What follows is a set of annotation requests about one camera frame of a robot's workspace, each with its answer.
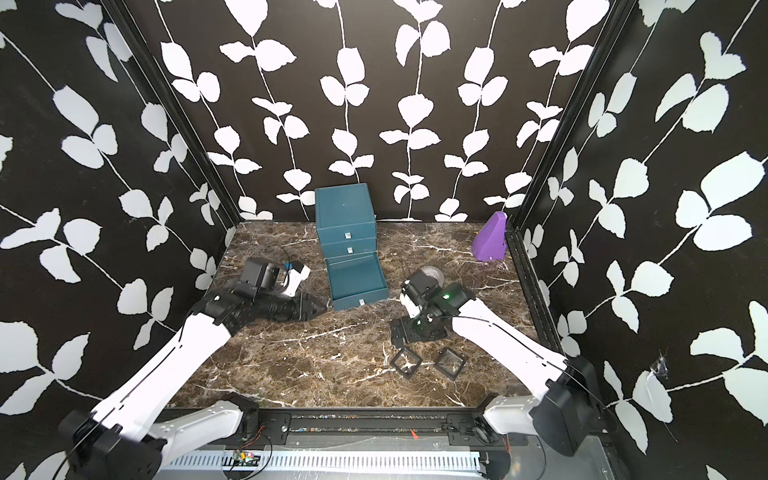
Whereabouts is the black brooch box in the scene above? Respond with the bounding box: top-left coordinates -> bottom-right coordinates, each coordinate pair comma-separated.
389,346 -> 423,380
434,347 -> 467,381

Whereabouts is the teal three-drawer cabinet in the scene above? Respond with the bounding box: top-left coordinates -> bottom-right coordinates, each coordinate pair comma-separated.
315,183 -> 389,311

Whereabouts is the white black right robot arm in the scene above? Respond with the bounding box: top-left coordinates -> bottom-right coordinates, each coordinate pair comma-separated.
391,271 -> 605,457

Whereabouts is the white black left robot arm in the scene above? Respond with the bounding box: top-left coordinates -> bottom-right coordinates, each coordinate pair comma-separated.
59,289 -> 327,479

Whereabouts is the clear tape roll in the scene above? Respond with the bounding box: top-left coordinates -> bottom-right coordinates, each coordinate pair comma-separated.
420,265 -> 445,288

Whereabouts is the purple wedge-shaped object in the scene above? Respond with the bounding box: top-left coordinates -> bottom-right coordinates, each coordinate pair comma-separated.
471,211 -> 507,262

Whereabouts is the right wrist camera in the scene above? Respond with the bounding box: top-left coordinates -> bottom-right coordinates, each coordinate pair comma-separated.
399,279 -> 424,319

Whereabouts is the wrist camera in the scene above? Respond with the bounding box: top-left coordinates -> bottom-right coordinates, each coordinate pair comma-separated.
261,261 -> 311,298
399,279 -> 424,319

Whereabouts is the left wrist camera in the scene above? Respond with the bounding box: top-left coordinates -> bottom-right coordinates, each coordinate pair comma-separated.
261,261 -> 311,298

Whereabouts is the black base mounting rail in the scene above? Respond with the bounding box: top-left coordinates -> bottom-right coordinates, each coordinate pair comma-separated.
128,407 -> 607,448

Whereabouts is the white perforated rail strip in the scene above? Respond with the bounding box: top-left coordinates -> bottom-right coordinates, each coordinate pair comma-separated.
161,450 -> 485,475

